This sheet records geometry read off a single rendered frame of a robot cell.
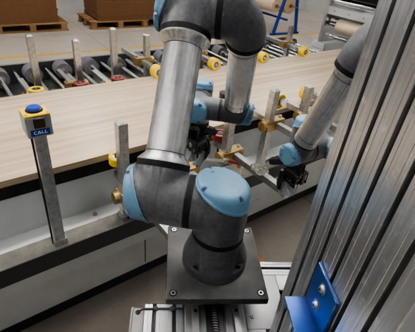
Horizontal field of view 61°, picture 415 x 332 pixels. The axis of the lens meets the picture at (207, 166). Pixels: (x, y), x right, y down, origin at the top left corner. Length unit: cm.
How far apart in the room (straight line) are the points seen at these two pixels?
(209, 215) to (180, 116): 21
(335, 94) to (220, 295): 58
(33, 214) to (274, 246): 151
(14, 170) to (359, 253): 123
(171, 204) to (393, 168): 42
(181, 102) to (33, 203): 93
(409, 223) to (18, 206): 135
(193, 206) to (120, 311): 139
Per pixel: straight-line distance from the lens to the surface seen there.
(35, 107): 111
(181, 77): 75
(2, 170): 147
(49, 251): 138
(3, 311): 190
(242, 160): 156
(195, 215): 70
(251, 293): 81
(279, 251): 240
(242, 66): 91
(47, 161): 118
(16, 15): 711
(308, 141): 108
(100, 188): 160
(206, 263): 78
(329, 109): 101
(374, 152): 45
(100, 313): 204
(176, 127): 73
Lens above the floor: 168
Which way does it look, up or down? 33 degrees down
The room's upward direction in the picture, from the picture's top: 6 degrees clockwise
